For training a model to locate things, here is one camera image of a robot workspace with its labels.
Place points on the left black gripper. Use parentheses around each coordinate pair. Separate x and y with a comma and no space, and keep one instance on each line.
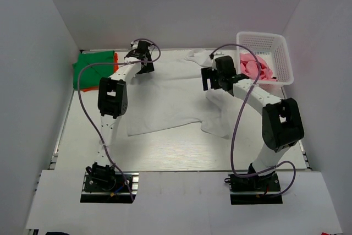
(148,67)

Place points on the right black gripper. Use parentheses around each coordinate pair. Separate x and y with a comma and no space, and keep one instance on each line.
(207,78)

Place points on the white t shirt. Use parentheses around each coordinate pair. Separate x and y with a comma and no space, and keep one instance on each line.
(173,96)

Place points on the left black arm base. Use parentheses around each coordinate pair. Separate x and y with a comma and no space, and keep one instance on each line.
(115,192)

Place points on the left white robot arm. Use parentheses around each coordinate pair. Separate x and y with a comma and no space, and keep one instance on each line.
(112,92)

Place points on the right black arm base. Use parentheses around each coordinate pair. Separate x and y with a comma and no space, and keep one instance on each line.
(265,190)

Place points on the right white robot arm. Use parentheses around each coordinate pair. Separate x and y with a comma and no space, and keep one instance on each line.
(281,122)

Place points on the orange folded t shirt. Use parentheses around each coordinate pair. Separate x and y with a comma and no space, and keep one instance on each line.
(116,60)

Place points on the pink t shirt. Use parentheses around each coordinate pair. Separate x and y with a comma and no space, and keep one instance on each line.
(249,67)

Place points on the green folded t shirt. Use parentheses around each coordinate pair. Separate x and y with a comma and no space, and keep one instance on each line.
(88,72)

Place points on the white plastic basket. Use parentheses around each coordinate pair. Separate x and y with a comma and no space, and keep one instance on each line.
(272,48)

